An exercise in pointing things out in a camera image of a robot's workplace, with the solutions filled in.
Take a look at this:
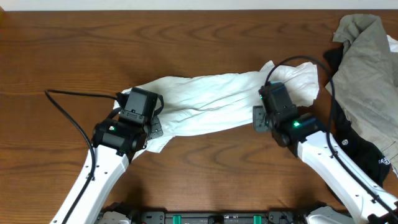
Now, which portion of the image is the white t-shirt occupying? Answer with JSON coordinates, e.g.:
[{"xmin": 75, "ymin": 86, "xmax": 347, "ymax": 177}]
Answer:
[{"xmin": 113, "ymin": 60, "xmax": 320, "ymax": 160}]

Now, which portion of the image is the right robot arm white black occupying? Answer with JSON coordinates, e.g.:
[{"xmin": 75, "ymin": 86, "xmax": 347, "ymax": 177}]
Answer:
[{"xmin": 252, "ymin": 106, "xmax": 397, "ymax": 223}]

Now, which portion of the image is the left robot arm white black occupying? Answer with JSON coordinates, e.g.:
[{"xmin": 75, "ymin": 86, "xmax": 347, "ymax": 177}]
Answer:
[{"xmin": 51, "ymin": 116, "xmax": 163, "ymax": 223}]

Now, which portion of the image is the grey khaki garment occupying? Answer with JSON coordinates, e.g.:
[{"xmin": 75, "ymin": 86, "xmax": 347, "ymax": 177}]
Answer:
[{"xmin": 326, "ymin": 14, "xmax": 397, "ymax": 171}]

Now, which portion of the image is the black garment with logo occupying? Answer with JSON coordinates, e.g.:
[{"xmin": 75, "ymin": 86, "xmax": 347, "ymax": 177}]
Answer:
[{"xmin": 323, "ymin": 44, "xmax": 391, "ymax": 187}]

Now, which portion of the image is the white garment in pile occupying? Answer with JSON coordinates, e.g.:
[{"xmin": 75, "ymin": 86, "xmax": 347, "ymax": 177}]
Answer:
[{"xmin": 387, "ymin": 35, "xmax": 398, "ymax": 53}]

